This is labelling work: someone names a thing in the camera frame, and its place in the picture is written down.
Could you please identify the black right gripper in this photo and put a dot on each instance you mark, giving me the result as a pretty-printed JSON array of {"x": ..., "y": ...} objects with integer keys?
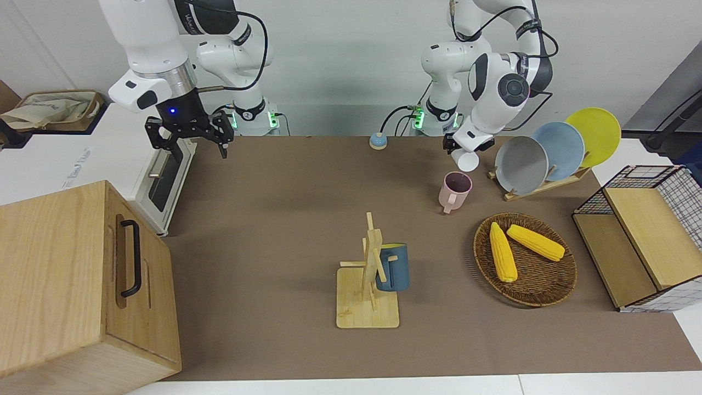
[{"x": 181, "y": 115}]

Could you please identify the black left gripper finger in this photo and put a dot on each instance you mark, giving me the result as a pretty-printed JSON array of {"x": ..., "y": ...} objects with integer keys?
[
  {"x": 449, "y": 144},
  {"x": 485, "y": 144}
]

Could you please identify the pink mug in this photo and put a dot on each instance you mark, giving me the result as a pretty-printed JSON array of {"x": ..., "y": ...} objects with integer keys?
[{"x": 454, "y": 196}]

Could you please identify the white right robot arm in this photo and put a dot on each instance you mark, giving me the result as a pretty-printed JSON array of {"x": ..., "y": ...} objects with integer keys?
[{"x": 148, "y": 33}]

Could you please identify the grey plate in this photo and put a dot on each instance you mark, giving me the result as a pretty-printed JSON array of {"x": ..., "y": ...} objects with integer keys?
[{"x": 521, "y": 167}]

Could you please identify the blue round bell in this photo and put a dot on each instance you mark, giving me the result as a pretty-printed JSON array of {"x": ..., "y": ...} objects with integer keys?
[{"x": 378, "y": 142}]

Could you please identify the wooden plate rack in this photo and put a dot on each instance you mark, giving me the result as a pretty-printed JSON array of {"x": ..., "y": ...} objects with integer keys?
[{"x": 548, "y": 185}]

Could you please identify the light blue plate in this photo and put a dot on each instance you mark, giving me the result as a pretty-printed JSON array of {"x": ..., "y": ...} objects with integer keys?
[{"x": 562, "y": 148}]

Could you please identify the cream toaster oven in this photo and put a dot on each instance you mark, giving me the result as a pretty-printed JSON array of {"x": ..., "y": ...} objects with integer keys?
[{"x": 109, "y": 153}]

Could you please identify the brown woven tray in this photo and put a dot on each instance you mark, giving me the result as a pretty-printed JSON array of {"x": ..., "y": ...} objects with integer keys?
[{"x": 96, "y": 109}]

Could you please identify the yellow corn cob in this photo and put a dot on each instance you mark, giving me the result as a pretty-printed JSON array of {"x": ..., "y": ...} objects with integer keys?
[
  {"x": 503, "y": 255},
  {"x": 537, "y": 243}
]

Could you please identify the yellow plate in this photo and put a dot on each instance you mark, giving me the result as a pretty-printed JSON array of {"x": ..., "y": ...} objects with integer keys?
[{"x": 598, "y": 134}]

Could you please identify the dark blue mug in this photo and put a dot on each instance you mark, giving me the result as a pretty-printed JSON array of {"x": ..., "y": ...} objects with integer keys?
[{"x": 397, "y": 269}]

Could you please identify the beige cloth bag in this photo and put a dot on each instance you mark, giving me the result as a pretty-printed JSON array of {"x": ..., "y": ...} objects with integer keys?
[{"x": 49, "y": 109}]

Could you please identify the brown wicker basket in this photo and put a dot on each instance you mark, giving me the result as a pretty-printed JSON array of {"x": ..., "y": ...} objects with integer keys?
[{"x": 543, "y": 280}]

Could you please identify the black stand leg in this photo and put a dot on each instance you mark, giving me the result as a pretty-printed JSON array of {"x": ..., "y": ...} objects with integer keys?
[{"x": 669, "y": 123}]

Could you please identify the brown cardboard box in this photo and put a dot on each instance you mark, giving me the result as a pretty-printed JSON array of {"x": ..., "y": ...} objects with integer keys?
[{"x": 8, "y": 96}]

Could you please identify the wooden mug tree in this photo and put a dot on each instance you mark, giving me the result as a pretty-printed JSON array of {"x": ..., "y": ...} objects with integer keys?
[{"x": 367, "y": 318}]

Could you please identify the light wooden cabinet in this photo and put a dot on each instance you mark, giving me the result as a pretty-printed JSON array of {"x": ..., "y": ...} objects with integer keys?
[{"x": 55, "y": 274}]

